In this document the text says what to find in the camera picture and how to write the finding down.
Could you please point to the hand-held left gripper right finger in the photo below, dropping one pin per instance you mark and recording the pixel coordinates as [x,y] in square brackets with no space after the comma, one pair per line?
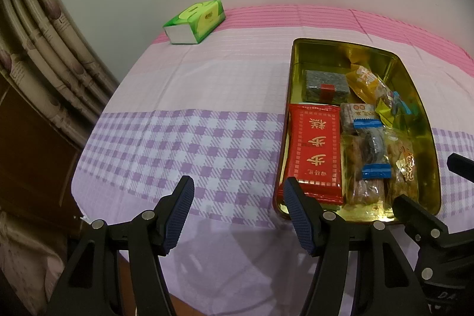
[300,216]

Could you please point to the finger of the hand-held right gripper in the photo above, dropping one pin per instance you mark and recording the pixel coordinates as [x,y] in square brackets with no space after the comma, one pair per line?
[463,169]
[418,219]

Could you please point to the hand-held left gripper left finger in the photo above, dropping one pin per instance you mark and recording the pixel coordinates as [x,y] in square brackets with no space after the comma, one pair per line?
[179,216]

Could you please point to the clear peanut snack packet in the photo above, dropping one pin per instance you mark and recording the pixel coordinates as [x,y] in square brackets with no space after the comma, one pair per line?
[405,168]

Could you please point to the clear fried dough stick packet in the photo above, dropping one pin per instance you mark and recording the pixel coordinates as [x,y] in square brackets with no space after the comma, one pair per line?
[364,190]

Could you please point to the large red gold-print packet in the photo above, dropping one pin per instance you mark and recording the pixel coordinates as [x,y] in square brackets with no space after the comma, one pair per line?
[314,142]

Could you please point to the blue-ended dark ball packet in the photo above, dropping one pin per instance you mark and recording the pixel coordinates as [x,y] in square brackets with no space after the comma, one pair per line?
[374,145]

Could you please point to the blue white-label snack packet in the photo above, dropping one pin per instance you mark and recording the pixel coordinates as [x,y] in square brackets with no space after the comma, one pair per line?
[398,105]

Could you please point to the yellow-wrapped brown cake packet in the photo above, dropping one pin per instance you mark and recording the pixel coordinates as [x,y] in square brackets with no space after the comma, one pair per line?
[385,108]

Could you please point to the pink-printed brown cake packet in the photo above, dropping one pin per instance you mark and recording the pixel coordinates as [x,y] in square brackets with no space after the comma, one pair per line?
[355,112]

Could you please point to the yellow snack packet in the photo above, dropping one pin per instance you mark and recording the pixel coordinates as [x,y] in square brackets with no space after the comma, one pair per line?
[366,81]

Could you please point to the grey-green cake block packet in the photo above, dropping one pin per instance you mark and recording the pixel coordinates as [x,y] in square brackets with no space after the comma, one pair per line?
[326,79]

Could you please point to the brown gold-lined tin box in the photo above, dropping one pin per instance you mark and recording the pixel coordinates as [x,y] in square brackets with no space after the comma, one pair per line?
[322,53]

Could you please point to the pink purple checked tablecloth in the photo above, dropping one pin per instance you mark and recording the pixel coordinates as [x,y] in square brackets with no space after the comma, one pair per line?
[203,97]

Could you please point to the brown wooden cabinet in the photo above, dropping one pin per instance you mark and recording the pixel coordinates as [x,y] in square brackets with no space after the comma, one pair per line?
[33,160]

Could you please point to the pale floral cloth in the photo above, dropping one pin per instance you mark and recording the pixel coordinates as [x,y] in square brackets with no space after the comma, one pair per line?
[26,264]

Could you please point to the green tissue pack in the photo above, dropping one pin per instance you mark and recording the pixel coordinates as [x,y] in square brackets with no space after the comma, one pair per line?
[196,20]

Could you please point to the beige patterned curtain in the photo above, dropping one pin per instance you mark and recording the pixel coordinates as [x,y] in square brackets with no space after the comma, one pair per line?
[55,53]

